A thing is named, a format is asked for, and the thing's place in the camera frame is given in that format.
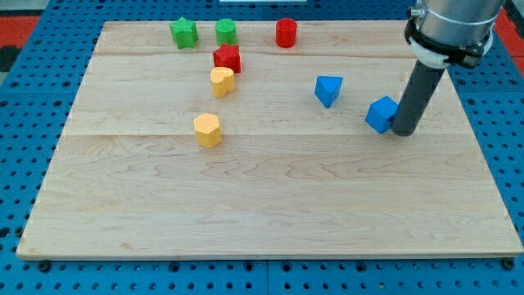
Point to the blue cube block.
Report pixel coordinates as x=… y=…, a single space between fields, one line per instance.
x=381 y=114

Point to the red cylinder block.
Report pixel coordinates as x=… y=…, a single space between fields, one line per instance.
x=285 y=32

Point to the green cylinder block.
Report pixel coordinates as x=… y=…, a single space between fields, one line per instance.
x=226 y=32

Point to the yellow heart block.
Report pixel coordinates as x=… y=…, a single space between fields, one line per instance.
x=222 y=81

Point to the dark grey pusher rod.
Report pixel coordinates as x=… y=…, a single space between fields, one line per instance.
x=417 y=95

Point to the yellow hexagon block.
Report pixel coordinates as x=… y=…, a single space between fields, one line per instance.
x=208 y=130

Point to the green star block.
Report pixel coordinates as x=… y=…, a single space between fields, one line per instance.
x=184 y=33

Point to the wooden board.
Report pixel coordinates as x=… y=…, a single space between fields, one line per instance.
x=291 y=179

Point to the red star block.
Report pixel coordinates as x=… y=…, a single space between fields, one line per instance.
x=227 y=55

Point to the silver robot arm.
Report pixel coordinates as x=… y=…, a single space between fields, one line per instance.
x=445 y=32

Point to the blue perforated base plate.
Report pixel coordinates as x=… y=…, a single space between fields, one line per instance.
x=35 y=100

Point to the blue triangle block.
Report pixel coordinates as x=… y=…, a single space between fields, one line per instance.
x=327 y=89

